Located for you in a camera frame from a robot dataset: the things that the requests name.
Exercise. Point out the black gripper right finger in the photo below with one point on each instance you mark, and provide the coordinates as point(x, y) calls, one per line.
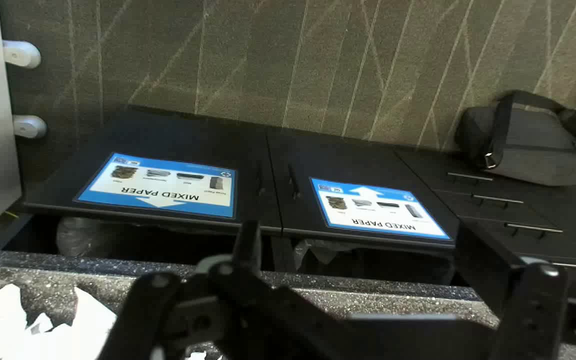
point(535, 307)

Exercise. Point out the left black recycling bin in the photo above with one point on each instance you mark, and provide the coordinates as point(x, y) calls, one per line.
point(169, 132)

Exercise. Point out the right black recycling bin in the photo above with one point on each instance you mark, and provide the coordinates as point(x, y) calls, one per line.
point(340, 156)

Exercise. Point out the blue mixed paper sign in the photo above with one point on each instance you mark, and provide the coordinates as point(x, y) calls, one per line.
point(374, 213)
point(161, 193)

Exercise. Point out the white paper with print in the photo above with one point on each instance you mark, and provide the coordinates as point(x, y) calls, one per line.
point(8, 332)

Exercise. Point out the trash bin liner bag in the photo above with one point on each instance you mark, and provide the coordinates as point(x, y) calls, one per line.
point(90, 237)
point(321, 253)

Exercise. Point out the black shoulder bag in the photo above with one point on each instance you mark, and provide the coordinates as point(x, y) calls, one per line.
point(531, 136)

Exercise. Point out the black recycling bin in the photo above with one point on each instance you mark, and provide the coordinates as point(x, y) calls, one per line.
point(169, 132)
point(340, 156)

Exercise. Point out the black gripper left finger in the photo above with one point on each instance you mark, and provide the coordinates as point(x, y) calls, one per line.
point(248, 243)

